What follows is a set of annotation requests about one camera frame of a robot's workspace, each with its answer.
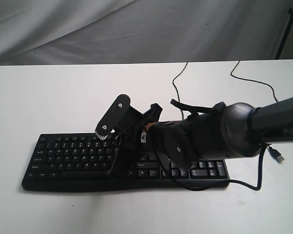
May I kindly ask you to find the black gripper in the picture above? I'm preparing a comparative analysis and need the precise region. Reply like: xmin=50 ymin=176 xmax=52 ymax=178
xmin=106 ymin=103 xmax=186 ymax=178

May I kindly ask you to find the dark grey Piper robot arm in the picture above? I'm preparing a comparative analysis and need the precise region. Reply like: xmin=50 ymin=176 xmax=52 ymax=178
xmin=96 ymin=94 xmax=293 ymax=178

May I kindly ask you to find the black Acer keyboard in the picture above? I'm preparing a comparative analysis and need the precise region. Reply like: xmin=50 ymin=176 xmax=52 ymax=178
xmin=21 ymin=133 xmax=229 ymax=193

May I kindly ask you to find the grey backdrop cloth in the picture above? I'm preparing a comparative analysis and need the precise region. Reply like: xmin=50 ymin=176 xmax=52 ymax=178
xmin=0 ymin=0 xmax=293 ymax=65

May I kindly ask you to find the black tripod stand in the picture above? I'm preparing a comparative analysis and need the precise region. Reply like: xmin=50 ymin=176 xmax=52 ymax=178
xmin=274 ymin=7 xmax=293 ymax=59

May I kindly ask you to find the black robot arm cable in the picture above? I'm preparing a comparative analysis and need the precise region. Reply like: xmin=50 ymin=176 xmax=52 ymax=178
xmin=134 ymin=98 xmax=293 ymax=192

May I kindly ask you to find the black usb cable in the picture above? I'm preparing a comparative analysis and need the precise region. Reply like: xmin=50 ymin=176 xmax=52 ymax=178
xmin=172 ymin=59 xmax=285 ymax=163

